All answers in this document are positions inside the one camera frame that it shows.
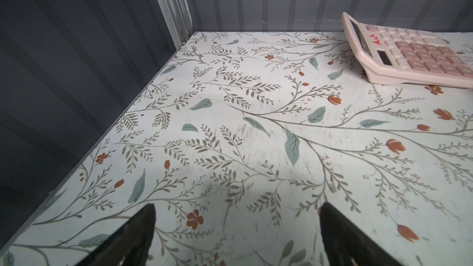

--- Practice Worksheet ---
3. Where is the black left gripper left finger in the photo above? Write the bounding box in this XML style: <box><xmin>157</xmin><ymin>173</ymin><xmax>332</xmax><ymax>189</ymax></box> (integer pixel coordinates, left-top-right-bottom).
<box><xmin>77</xmin><ymin>204</ymin><xmax>156</xmax><ymax>266</ymax></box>

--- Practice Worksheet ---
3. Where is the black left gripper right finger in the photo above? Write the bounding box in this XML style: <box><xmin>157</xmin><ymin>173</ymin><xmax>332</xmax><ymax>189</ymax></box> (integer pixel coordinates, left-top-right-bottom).
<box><xmin>319</xmin><ymin>202</ymin><xmax>400</xmax><ymax>266</ymax></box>

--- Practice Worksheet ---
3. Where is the pink desk calculator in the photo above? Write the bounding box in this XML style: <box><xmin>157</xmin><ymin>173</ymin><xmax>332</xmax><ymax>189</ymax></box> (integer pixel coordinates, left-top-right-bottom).
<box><xmin>341</xmin><ymin>12</ymin><xmax>473</xmax><ymax>89</ymax></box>

